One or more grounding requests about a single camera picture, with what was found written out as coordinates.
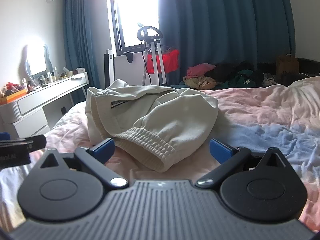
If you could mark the beige garment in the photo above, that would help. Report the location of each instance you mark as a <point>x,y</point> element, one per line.
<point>200,83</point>

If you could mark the cream sweatpants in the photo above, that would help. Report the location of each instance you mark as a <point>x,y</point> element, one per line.
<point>162,120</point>

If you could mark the green garment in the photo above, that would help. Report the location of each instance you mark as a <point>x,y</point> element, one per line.
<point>240,80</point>

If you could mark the white flat panel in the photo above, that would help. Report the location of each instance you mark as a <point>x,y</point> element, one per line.
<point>130,72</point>

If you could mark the white tissue box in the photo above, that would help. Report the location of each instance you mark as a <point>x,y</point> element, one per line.
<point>79,71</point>

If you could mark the row of cosmetic bottles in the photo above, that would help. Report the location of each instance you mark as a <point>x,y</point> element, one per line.
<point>51,77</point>

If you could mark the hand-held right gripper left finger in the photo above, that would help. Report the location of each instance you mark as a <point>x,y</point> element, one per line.
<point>103,148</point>

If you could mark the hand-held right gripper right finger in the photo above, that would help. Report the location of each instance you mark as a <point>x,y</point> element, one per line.
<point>220,151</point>

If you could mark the blue curtain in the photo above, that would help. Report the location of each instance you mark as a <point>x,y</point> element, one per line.
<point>225,25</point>
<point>80,30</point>

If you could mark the window with dark frame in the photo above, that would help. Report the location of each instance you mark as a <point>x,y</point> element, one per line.
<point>136,12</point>

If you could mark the pastel pink and blue duvet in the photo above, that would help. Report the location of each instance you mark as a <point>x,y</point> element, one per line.
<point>262,110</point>

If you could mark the wavy frame mirror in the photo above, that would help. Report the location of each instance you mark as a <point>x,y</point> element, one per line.
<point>36,57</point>

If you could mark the white vanity desk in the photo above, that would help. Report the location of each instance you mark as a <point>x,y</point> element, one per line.
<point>32,107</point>

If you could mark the orange box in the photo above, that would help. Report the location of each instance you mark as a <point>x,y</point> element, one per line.
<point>13,96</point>

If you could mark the red garment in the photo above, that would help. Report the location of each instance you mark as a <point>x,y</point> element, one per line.
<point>170,60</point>

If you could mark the small crumpled pink garment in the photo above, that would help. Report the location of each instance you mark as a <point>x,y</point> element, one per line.
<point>200,70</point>

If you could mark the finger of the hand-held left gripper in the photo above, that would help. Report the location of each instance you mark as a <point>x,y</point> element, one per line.
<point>36,143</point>

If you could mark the garment steamer stand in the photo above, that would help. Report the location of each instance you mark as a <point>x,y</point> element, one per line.
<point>155,55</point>

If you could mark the brown paper bag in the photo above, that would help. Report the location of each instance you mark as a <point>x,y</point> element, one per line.
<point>287,63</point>

